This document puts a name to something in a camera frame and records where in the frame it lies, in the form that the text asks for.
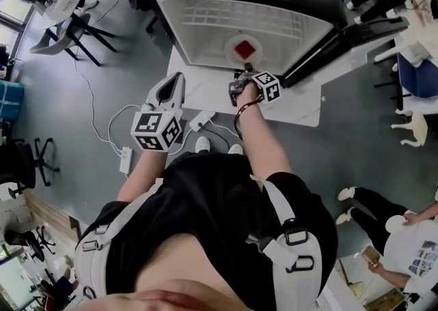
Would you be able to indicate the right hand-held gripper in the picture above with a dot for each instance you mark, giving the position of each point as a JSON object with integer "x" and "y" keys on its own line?
{"x": 268, "y": 87}

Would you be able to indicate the blue chair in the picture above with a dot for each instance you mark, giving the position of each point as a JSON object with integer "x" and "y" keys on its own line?
{"x": 419, "y": 76}

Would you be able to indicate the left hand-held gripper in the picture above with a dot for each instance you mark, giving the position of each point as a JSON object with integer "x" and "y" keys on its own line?
{"x": 154, "y": 128}

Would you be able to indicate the white stool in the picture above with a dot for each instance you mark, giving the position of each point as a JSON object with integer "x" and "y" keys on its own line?
{"x": 414, "y": 128}

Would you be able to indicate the white power strip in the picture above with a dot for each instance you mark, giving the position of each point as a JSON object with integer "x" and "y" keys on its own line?
{"x": 202, "y": 120}
{"x": 126, "y": 159}

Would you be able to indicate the person's left forearm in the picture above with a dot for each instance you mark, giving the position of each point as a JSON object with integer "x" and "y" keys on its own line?
{"x": 143, "y": 176}

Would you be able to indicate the red square item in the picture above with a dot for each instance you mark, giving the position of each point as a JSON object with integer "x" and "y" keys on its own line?
{"x": 245, "y": 49}

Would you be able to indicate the grey shell chair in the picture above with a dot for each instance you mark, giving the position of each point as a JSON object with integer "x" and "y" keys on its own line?
{"x": 54, "y": 39}

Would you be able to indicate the wooden floor cabinet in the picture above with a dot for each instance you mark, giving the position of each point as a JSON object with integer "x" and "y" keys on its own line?
{"x": 51, "y": 213}

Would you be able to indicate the white side table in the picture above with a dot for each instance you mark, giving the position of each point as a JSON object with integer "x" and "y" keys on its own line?
{"x": 342, "y": 289}

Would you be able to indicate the person's right forearm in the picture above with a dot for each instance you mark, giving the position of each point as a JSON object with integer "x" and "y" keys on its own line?
{"x": 263, "y": 138}

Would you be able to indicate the small white plate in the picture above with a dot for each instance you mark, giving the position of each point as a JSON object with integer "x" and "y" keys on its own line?
{"x": 397, "y": 224}

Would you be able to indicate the blue storage box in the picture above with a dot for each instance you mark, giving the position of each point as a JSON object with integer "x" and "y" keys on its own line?
{"x": 10, "y": 100}

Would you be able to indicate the person's right hand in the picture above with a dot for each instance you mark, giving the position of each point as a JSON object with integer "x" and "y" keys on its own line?
{"x": 248, "y": 92}

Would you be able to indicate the person's bare neck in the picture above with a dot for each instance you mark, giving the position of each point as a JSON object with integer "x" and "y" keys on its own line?
{"x": 178, "y": 268}

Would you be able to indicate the person's black shirt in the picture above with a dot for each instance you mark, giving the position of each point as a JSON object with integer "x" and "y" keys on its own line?
{"x": 212, "y": 207}

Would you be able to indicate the white round plate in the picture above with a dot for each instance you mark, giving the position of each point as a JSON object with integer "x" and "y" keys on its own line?
{"x": 231, "y": 50}

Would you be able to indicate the white marble platform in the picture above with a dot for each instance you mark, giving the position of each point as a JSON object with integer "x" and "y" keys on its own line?
{"x": 212, "y": 90}

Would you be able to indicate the person's white shoe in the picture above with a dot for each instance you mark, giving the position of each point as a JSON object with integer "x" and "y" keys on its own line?
{"x": 235, "y": 149}
{"x": 202, "y": 144}

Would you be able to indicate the small wooden box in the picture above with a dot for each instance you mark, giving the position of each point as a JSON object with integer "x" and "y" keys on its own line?
{"x": 371, "y": 255}

